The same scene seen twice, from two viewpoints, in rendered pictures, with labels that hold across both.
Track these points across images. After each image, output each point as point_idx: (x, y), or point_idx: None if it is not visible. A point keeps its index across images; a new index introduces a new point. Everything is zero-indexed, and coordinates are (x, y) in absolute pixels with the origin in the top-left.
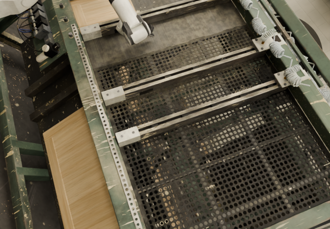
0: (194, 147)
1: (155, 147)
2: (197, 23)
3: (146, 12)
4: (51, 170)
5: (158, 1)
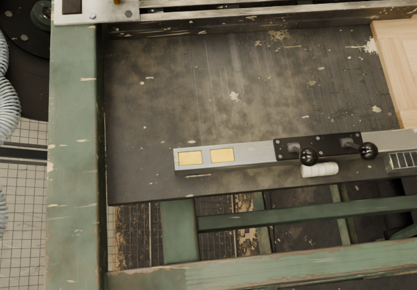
0: (139, 267)
1: (229, 210)
2: None
3: (360, 2)
4: None
5: (307, 68)
